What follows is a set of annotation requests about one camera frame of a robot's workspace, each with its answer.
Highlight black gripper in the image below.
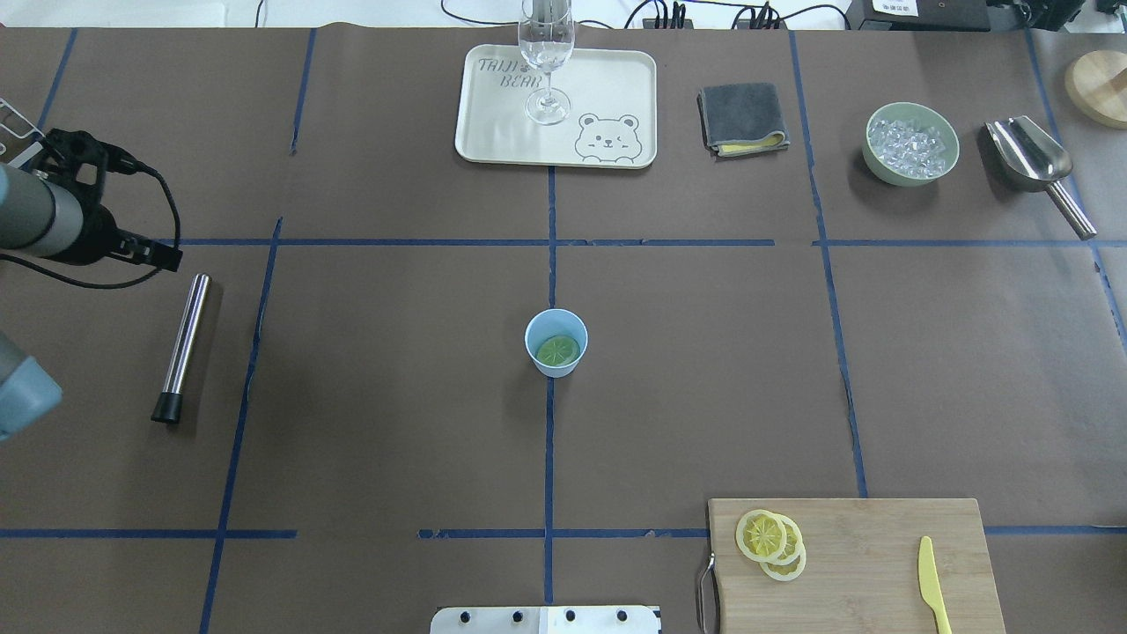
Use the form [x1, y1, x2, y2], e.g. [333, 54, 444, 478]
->
[74, 204, 184, 273]

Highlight steel muddler black tip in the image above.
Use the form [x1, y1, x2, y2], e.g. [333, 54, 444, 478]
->
[151, 273, 213, 425]

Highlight yellow lemon slice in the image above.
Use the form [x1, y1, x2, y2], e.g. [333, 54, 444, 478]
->
[533, 334, 582, 368]

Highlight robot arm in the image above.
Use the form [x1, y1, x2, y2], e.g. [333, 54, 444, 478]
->
[1, 164, 184, 440]

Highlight stacked lemon slices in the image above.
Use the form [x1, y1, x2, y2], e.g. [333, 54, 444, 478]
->
[735, 509, 807, 582]

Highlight clear wine glass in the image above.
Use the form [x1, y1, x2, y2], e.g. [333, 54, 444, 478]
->
[518, 1, 576, 126]

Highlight cream bear tray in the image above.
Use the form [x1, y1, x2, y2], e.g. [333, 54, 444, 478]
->
[453, 44, 659, 169]

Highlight grey folded cloth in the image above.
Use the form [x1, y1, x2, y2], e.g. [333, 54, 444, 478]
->
[696, 83, 792, 158]

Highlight green bowl of ice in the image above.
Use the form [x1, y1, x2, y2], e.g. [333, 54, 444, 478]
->
[861, 102, 961, 188]

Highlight wooden cutting board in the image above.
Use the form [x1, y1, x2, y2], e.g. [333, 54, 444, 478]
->
[707, 498, 1005, 633]

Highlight yellow plastic knife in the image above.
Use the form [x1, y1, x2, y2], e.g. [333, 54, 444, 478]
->
[917, 536, 953, 634]

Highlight steel ice scoop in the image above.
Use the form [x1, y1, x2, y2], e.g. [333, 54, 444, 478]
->
[983, 115, 1098, 241]

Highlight wooden round stand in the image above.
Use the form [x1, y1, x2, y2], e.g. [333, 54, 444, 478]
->
[1065, 50, 1126, 130]

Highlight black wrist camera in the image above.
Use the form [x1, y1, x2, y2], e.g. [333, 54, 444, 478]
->
[32, 128, 145, 208]

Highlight white wire cup rack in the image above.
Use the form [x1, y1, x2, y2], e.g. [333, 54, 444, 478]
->
[1, 98, 44, 168]

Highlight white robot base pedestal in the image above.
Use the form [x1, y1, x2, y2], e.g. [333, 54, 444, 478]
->
[431, 602, 663, 633]

